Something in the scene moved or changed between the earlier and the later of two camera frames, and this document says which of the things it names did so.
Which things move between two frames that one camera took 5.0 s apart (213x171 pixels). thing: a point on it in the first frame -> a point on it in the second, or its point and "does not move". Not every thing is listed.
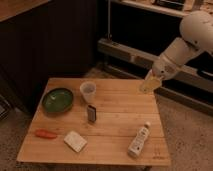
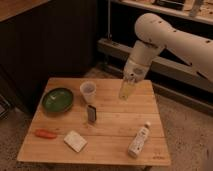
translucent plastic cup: (88, 89) does not move
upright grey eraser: (91, 113) does not move
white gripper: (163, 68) -> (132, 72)
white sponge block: (75, 141) does not move
